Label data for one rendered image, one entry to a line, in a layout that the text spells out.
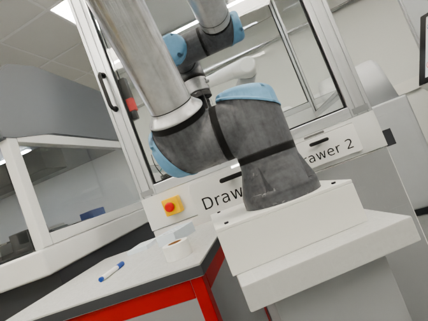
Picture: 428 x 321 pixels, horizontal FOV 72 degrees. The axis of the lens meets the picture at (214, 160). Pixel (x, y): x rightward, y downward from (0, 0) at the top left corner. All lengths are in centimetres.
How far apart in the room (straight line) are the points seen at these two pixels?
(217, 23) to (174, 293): 62
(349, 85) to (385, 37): 352
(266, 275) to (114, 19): 45
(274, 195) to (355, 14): 440
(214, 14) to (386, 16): 425
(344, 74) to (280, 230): 89
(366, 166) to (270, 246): 83
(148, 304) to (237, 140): 44
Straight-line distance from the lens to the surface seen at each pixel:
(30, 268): 140
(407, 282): 141
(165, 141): 57
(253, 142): 54
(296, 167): 55
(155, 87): 54
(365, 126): 128
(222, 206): 91
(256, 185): 54
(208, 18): 72
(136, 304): 79
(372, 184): 129
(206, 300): 73
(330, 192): 54
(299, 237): 53
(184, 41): 80
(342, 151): 124
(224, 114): 56
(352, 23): 479
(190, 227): 113
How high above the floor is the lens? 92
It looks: 3 degrees up
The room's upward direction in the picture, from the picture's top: 21 degrees counter-clockwise
